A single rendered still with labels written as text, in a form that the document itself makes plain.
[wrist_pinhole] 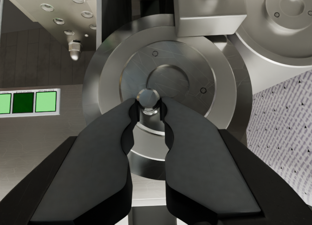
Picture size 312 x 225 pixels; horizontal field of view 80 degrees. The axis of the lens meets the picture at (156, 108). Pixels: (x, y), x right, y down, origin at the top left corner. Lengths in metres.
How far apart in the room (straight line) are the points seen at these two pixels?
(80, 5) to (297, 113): 0.41
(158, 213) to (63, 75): 1.91
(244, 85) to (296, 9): 0.09
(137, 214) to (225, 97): 0.50
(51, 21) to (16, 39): 2.33
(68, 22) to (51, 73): 1.90
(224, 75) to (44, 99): 0.48
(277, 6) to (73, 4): 0.35
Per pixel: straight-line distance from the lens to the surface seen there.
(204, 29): 0.17
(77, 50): 0.57
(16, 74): 2.65
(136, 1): 0.63
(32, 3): 0.47
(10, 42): 2.86
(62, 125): 0.55
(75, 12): 0.46
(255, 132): 0.41
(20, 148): 0.60
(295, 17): 0.23
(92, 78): 0.18
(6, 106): 0.63
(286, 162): 0.34
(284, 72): 0.22
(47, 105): 0.57
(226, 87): 0.17
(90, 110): 0.17
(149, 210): 0.60
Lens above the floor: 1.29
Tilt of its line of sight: 9 degrees down
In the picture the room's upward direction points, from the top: 177 degrees clockwise
